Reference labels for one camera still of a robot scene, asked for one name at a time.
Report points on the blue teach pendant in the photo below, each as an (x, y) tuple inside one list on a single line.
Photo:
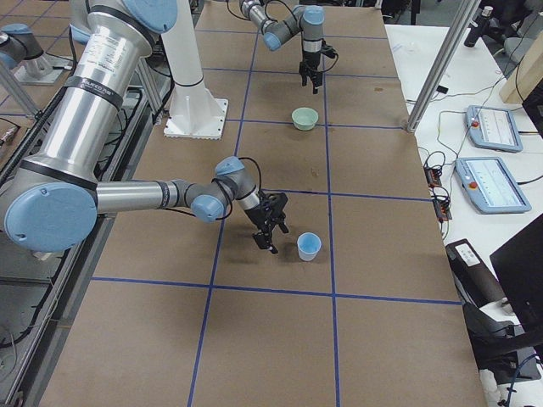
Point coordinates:
[(490, 186), (493, 128)]

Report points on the lower blue teach pendant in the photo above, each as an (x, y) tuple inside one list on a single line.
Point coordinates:
[(490, 186)]

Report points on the black computer monitor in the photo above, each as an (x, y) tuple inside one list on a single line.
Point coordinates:
[(498, 346)]

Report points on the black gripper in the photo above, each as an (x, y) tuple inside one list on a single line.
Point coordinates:
[(308, 59), (257, 216)]

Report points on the upper blue teach pendant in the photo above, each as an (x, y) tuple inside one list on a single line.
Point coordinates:
[(493, 128)]

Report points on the pale green ceramic bowl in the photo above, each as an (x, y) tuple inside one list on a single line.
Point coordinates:
[(304, 118)]

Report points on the light blue plastic cup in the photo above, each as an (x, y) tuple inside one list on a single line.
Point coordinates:
[(309, 245)]

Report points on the aluminium frame post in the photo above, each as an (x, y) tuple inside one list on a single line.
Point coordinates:
[(447, 49)]

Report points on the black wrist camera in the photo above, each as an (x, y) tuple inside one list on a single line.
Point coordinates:
[(328, 51), (277, 201)]

